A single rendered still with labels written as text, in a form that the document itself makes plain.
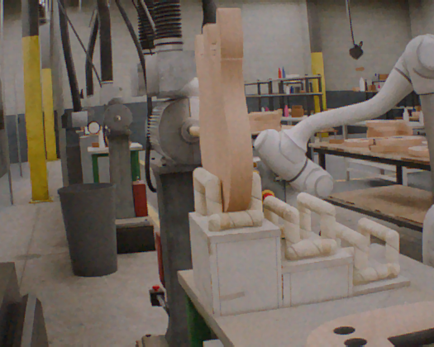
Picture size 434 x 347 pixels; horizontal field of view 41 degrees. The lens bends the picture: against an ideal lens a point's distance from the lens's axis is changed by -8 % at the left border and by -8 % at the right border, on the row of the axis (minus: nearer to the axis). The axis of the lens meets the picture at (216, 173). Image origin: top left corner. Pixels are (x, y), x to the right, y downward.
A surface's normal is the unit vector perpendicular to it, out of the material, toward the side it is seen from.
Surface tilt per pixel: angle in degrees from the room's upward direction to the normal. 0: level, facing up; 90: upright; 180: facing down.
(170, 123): 86
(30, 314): 22
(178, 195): 90
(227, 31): 93
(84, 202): 93
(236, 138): 80
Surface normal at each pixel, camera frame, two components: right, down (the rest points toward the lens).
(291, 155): 0.17, 0.25
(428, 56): -0.20, 0.03
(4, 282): -0.07, -0.99
